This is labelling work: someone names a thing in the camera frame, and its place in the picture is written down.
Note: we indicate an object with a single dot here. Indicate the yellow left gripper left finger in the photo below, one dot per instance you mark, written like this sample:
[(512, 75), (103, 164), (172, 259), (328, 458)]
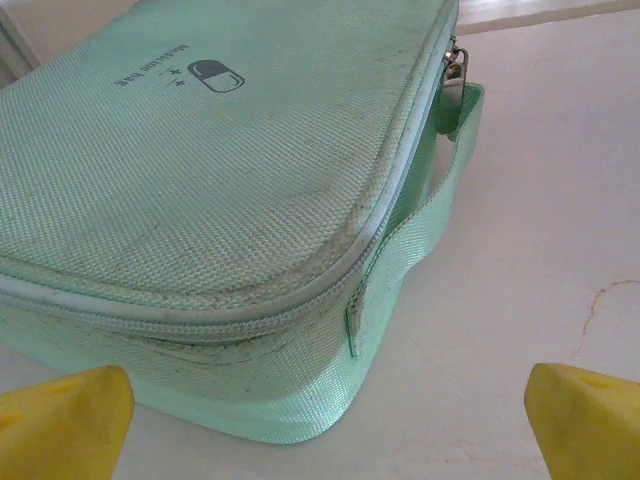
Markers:
[(60, 430)]

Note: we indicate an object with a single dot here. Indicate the mint green medicine bag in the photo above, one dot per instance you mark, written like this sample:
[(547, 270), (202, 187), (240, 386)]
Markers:
[(200, 190)]

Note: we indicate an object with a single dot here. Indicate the aluminium frame post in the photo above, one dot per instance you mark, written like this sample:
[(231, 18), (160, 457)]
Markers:
[(12, 50)]

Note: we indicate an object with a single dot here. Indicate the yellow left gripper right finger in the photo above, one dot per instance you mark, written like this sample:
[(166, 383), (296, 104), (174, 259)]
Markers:
[(590, 430)]

